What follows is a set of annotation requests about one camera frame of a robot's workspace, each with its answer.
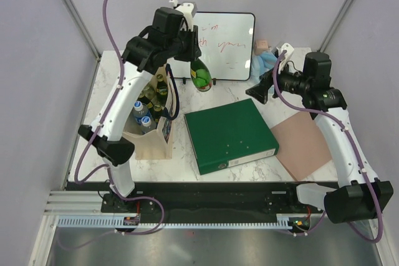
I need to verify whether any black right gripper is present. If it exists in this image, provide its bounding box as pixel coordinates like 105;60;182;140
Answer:
246;58;311;104

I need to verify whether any green glass bottle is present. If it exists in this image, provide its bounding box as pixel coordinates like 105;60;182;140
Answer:
156;74;168;106
138;85;156;107
152;105;163;123
190;59;213;92

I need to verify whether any blue-label water bottle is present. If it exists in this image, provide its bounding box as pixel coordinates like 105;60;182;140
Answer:
133;101;151;125
140;116;156;135

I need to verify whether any beige canvas tote bag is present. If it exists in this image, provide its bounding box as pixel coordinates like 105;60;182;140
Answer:
123;64;180;160

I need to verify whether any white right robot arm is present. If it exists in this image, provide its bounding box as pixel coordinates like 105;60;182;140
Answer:
246;50;393;224

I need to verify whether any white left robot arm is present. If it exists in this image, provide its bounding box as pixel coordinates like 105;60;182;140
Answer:
78;2;201;212

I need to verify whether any white dry-erase board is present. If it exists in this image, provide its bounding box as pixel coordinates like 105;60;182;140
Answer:
170;12;256;82

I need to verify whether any small pink cube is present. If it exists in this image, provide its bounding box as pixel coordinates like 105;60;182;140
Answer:
254;40;269;55

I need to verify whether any pink cardboard sheet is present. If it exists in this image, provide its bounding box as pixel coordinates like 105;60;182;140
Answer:
271;112;332;181

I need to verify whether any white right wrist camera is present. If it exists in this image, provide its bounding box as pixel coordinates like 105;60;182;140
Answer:
272;42;294;68

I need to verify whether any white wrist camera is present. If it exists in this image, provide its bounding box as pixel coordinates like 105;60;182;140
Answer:
272;42;294;68
169;0;197;31

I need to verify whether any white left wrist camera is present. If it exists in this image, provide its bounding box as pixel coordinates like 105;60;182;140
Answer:
169;0;197;31

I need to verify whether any green ring binder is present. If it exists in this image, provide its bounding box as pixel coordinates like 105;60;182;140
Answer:
185;99;279;175

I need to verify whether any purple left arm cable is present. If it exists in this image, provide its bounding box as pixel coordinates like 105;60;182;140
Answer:
74;0;177;184

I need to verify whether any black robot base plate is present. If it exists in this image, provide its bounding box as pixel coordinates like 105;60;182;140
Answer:
101;182;320;222

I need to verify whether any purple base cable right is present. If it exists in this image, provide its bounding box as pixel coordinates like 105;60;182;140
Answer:
277;209;328;237

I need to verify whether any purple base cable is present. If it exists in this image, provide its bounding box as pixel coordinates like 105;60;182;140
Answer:
277;209;328;237
57;196;166;251

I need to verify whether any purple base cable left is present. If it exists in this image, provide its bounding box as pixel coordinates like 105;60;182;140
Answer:
57;196;166;251

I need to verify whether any white slotted cable duct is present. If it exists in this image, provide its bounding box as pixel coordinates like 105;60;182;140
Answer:
56;214;305;229

